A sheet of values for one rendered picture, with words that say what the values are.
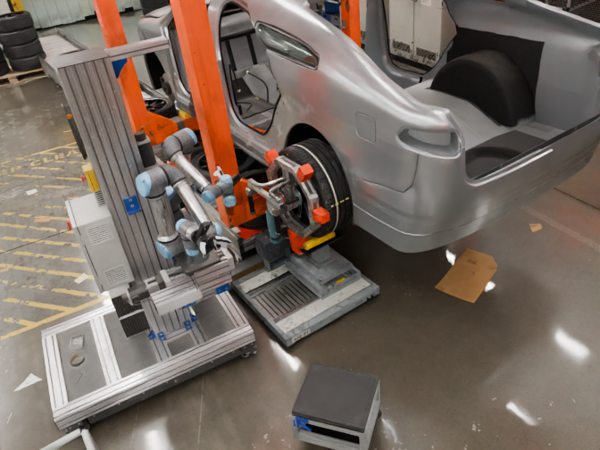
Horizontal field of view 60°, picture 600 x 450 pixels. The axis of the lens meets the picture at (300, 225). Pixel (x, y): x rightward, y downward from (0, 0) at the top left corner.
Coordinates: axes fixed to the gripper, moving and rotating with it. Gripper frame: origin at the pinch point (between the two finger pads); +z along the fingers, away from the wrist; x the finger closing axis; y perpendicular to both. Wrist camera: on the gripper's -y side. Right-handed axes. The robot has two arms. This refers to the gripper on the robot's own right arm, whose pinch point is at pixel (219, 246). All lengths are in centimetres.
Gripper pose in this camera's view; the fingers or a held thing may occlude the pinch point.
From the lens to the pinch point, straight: 249.9
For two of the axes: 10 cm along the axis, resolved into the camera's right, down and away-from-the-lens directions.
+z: 6.7, 3.6, -6.5
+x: -7.4, 3.3, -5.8
